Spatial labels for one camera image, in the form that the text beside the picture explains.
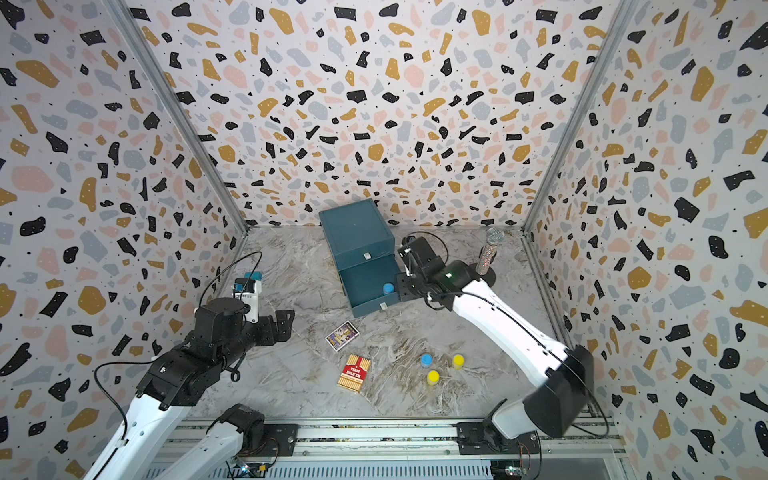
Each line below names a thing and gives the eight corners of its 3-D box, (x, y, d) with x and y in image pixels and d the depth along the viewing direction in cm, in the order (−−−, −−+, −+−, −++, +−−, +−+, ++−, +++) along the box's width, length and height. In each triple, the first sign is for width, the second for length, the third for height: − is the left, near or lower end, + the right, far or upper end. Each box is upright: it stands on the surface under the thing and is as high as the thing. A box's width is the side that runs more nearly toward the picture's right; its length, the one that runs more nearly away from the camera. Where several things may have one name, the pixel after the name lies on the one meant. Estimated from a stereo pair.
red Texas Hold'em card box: (337, 387, 84) (336, 384, 83) (351, 355, 90) (350, 352, 89) (359, 394, 83) (358, 392, 81) (372, 361, 89) (371, 358, 87)
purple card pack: (326, 341, 93) (325, 337, 91) (348, 323, 97) (347, 320, 95) (337, 353, 91) (336, 350, 89) (359, 334, 95) (358, 331, 93)
